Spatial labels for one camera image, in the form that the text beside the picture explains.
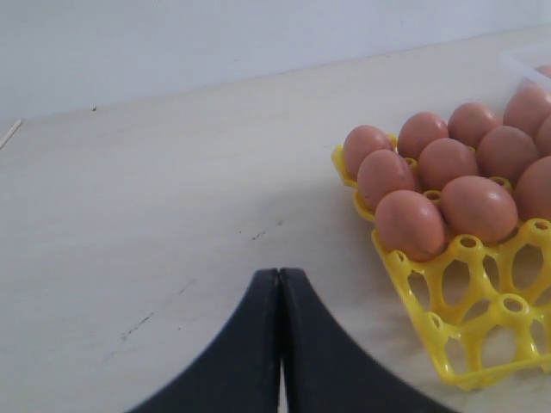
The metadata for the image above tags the yellow plastic egg tray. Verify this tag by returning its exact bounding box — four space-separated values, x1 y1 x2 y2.
331 133 551 392

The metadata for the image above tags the clear plastic container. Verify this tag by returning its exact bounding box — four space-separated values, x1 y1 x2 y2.
501 41 550 90

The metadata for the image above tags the brown egg placed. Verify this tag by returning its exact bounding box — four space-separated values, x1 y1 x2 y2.
343 125 393 180
397 112 449 159
448 102 503 149

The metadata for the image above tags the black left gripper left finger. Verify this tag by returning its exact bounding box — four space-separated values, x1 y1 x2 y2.
132 268 281 413

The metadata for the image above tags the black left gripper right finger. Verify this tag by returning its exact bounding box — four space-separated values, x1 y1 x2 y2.
279 268 451 413

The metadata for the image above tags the brown egg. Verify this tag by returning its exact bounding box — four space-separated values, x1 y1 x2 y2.
535 116 551 157
375 190 446 262
418 139 479 190
356 150 416 212
515 156 551 221
476 126 539 187

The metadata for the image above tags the brown egg second row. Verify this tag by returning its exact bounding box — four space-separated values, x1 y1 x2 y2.
440 176 518 244

